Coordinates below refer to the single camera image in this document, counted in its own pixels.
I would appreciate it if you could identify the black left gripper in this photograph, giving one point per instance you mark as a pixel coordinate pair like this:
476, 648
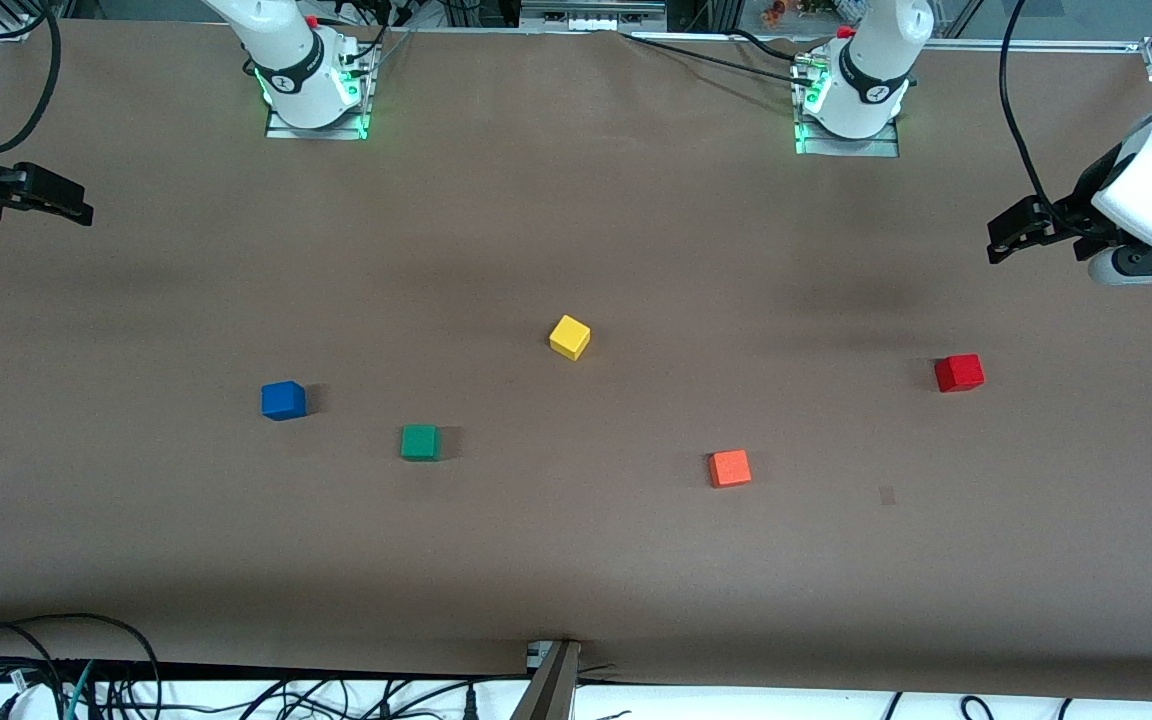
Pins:
1077, 207

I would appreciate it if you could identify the red wooden block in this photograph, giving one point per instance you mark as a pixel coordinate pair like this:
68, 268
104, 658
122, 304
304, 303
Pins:
959, 372

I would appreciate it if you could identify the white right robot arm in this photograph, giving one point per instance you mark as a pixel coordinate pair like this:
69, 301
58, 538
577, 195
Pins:
296, 75

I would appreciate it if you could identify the blue wooden block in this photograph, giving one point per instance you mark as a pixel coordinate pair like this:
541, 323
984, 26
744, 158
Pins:
282, 401

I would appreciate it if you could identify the orange wooden block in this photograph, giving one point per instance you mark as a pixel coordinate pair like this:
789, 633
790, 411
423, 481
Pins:
730, 468

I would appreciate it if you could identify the green wooden block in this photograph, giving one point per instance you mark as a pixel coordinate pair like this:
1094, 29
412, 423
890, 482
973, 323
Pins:
420, 442

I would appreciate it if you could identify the yellow wooden block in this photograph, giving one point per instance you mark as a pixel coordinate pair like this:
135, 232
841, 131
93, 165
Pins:
569, 336

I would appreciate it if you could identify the aluminium profile piece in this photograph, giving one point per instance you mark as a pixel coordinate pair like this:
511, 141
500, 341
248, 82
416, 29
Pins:
21, 18

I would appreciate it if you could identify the brown table cover sheet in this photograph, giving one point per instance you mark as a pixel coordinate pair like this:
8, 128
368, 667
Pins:
576, 200

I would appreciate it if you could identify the grey metal beam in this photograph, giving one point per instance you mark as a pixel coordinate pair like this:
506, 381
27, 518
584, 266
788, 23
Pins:
548, 690

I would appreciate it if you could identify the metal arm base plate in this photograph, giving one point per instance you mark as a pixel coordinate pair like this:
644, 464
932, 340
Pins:
368, 110
886, 148

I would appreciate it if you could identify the aluminium edge rail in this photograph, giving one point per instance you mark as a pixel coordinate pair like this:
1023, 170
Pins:
1036, 45

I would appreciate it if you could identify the aluminium frame beam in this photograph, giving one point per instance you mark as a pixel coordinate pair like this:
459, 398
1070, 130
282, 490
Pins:
591, 10

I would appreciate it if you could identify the small silver bracket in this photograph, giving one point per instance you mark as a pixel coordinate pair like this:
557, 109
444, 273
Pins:
537, 655

